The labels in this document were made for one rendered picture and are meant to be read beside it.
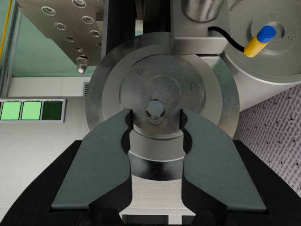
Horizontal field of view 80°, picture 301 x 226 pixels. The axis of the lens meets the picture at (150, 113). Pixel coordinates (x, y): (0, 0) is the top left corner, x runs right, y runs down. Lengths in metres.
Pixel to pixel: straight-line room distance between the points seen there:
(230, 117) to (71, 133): 0.45
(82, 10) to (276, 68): 0.35
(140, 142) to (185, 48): 0.10
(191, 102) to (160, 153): 0.05
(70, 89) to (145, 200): 2.94
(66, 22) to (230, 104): 0.38
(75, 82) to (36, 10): 2.90
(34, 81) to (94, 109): 3.52
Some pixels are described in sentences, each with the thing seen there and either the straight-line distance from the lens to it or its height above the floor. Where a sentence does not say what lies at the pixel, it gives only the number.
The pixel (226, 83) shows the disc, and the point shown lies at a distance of 0.19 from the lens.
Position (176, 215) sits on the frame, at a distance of 0.53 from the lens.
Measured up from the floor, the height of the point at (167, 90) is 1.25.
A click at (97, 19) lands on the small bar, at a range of 0.42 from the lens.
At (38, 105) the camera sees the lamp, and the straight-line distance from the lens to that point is 0.61.
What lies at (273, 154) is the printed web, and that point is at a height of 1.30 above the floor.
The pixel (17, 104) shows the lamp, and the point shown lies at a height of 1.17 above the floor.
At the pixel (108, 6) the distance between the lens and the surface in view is 0.24.
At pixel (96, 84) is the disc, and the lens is 0.19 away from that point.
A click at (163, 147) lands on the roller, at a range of 0.16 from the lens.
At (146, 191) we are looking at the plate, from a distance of 0.51.
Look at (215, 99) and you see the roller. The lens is 0.18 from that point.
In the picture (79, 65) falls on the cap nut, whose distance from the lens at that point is 0.58.
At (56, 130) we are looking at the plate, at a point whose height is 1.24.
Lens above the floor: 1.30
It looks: 12 degrees down
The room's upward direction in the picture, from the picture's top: 180 degrees counter-clockwise
